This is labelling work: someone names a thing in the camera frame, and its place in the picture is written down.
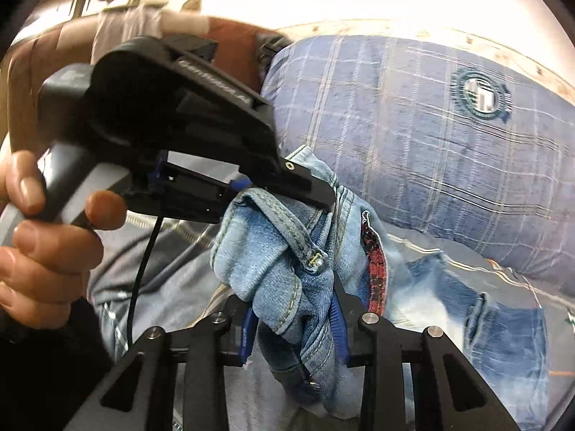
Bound blue plaid pillow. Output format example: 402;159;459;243
262;35;574;295

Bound wooden window frame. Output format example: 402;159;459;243
11;0;139;45

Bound grey patterned bed quilt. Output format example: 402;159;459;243
88;213;574;430

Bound beige hanging cloth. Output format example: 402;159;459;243
91;5;162;64

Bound brown wooden headboard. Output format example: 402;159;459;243
1;11;289;156

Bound light blue denim jeans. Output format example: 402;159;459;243
88;144;550;431

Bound person's left hand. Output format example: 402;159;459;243
1;151;103;329

